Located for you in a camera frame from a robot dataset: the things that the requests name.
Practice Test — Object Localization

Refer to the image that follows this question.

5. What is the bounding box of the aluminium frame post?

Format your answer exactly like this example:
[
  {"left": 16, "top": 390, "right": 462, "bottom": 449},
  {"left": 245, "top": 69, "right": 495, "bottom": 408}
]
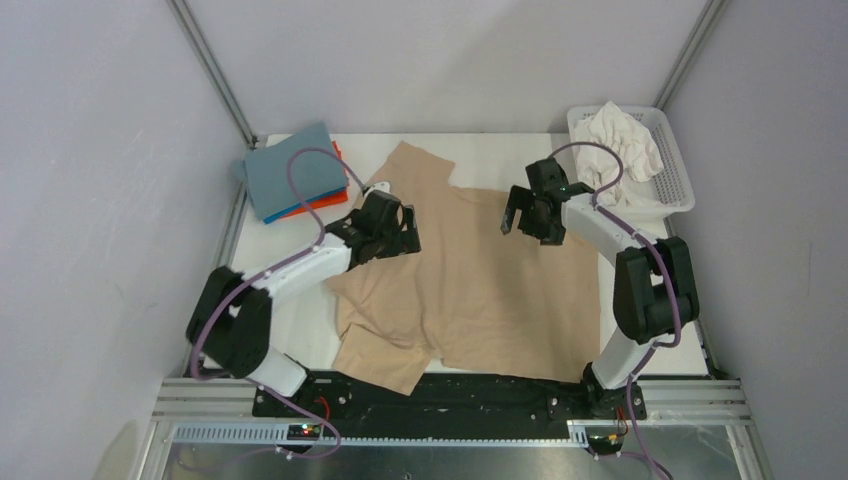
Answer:
[
  {"left": 166, "top": 0, "right": 257, "bottom": 149},
  {"left": 653, "top": 0, "right": 731, "bottom": 111}
]

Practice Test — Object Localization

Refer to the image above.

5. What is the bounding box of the left aluminium frame post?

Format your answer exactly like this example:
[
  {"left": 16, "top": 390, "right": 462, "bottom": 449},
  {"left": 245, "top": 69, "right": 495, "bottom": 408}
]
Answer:
[{"left": 166, "top": 0, "right": 257, "bottom": 149}]

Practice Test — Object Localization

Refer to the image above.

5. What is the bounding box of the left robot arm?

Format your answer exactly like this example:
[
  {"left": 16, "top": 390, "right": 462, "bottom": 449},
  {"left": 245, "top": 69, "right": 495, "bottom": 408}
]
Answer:
[{"left": 185, "top": 188, "right": 421, "bottom": 416}]

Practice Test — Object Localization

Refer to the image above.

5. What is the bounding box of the white slotted cable duct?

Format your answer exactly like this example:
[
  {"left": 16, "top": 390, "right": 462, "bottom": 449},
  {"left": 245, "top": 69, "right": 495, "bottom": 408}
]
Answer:
[{"left": 170, "top": 423, "right": 591, "bottom": 448}]

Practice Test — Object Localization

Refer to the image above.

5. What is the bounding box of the folded bright blue t shirt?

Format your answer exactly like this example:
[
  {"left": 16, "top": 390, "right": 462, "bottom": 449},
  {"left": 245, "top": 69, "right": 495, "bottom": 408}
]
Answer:
[{"left": 263, "top": 189, "right": 349, "bottom": 224}]

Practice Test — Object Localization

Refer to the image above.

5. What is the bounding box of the crumpled white t shirt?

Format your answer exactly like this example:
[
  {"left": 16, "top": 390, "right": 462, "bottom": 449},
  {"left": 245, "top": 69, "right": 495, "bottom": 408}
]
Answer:
[{"left": 571, "top": 102, "right": 664, "bottom": 208}]

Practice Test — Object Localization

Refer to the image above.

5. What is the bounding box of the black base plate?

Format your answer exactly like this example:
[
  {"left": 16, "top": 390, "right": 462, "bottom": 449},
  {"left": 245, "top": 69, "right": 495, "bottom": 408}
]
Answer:
[{"left": 292, "top": 371, "right": 647, "bottom": 440}]

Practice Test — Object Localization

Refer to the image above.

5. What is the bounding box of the beige t shirt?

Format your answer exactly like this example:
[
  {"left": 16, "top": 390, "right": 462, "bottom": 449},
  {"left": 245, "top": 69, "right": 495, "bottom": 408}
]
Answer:
[{"left": 327, "top": 142, "right": 601, "bottom": 395}]

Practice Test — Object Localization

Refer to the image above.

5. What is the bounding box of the white plastic basket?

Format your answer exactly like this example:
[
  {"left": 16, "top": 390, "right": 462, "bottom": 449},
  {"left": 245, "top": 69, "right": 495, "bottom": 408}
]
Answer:
[{"left": 567, "top": 105, "right": 695, "bottom": 220}]

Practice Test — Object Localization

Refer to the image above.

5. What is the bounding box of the right aluminium frame post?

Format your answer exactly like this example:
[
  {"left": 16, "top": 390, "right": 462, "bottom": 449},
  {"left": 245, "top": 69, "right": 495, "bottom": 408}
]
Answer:
[{"left": 653, "top": 0, "right": 731, "bottom": 111}]

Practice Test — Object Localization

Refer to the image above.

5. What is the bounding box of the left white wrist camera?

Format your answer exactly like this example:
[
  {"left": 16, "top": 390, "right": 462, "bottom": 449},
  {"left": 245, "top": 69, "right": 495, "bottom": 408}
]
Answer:
[{"left": 362, "top": 181, "right": 391, "bottom": 197}]

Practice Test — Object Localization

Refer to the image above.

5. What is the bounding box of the folded orange t shirt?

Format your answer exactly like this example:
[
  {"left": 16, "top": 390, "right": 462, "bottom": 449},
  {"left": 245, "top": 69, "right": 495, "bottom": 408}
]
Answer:
[{"left": 292, "top": 151, "right": 350, "bottom": 209}]

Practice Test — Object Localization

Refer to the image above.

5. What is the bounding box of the folded grey-blue t shirt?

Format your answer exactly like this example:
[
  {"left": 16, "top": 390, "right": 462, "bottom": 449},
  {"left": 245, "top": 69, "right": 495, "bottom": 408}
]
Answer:
[{"left": 231, "top": 122, "right": 337, "bottom": 221}]

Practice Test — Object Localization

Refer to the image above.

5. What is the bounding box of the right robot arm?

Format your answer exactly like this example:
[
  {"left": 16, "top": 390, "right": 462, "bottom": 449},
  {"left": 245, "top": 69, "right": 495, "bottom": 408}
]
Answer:
[{"left": 501, "top": 158, "right": 700, "bottom": 418}]

